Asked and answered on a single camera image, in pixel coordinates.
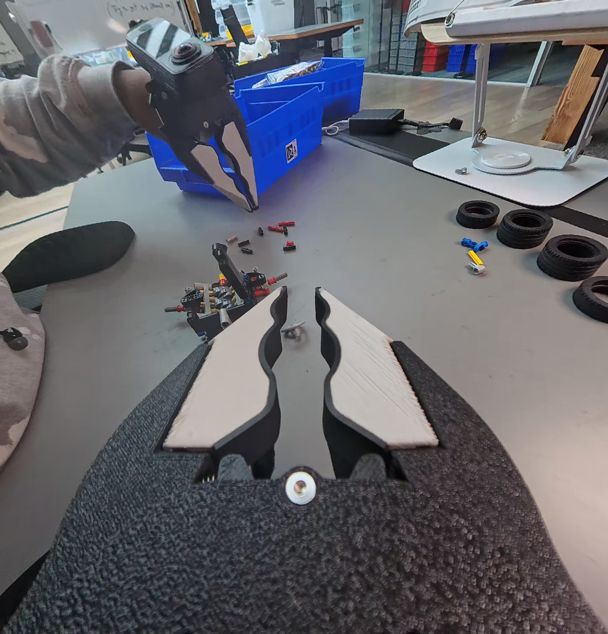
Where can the instruction booklet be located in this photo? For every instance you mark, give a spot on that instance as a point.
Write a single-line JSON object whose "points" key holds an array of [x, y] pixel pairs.
{"points": [[422, 15]]}

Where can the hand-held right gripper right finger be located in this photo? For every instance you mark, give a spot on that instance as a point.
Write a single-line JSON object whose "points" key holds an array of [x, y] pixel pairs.
{"points": [[378, 391]]}

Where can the grey desk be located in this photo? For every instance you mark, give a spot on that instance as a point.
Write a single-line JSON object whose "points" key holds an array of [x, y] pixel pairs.
{"points": [[383, 272]]}

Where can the wooden background table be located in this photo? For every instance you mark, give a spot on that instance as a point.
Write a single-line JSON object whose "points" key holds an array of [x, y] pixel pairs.
{"points": [[323, 27]]}

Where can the blue toy brick connector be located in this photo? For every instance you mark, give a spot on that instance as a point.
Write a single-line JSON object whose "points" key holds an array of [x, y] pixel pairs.
{"points": [[467, 242]]}

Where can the wooden post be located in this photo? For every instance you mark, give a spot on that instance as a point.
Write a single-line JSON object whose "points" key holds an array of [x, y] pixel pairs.
{"points": [[571, 99]]}

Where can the wide black rubber tire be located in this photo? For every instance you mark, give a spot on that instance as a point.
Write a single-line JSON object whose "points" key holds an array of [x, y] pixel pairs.
{"points": [[549, 265], [507, 235]]}

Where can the grey toy brick connector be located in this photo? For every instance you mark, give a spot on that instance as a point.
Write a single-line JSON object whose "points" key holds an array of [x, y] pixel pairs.
{"points": [[478, 270]]}

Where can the group of small toy pins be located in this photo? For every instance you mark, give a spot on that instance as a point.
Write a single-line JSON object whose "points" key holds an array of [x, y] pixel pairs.
{"points": [[284, 224]]}

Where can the grey round toy brick piece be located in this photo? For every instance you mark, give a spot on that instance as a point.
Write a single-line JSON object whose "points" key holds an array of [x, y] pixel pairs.
{"points": [[293, 327]]}

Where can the rack of small storage drawers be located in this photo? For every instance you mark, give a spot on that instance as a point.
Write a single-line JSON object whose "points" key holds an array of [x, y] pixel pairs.
{"points": [[432, 57]]}

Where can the large whiteboard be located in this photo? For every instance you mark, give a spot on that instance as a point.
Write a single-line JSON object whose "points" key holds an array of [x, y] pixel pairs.
{"points": [[86, 24]]}

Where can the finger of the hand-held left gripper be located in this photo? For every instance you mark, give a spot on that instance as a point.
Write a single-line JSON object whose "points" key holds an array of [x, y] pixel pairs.
{"points": [[237, 148], [212, 163]]}

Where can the bag of toy brick parts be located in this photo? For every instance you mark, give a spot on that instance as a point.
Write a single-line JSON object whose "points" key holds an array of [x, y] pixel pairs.
{"points": [[289, 73]]}

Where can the stack of clear storage boxes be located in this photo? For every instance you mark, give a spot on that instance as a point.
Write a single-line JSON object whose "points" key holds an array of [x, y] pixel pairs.
{"points": [[264, 12]]}

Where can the small whiteboard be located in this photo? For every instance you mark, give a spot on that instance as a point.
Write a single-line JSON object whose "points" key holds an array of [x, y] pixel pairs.
{"points": [[1, 34]]}

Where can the blue plastic bin with tag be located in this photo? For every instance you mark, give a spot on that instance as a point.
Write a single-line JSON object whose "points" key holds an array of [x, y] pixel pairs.
{"points": [[269, 148]]}

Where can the person's grey printed sweatshirt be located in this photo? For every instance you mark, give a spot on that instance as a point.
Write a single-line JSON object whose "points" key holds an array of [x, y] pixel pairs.
{"points": [[6, 396]]}

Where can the toy brick engine assembly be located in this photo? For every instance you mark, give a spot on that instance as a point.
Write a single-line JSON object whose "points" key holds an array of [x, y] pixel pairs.
{"points": [[219, 297]]}

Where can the yellow toy brick axle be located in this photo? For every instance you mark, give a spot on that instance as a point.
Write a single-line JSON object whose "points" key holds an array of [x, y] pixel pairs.
{"points": [[475, 257]]}

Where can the person's left hand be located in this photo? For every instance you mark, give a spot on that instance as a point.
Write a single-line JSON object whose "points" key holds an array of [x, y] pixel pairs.
{"points": [[135, 104]]}

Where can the black power adapter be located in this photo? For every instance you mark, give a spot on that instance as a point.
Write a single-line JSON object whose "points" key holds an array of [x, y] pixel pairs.
{"points": [[375, 119]]}

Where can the narrow black rubber tire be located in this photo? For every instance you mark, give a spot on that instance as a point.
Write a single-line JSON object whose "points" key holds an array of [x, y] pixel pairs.
{"points": [[583, 304], [465, 218]]}

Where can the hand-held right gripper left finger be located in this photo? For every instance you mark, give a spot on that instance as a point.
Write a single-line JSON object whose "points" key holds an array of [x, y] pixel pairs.
{"points": [[229, 391]]}

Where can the white plastic bag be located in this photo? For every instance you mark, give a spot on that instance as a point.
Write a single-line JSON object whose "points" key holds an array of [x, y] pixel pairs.
{"points": [[254, 49]]}

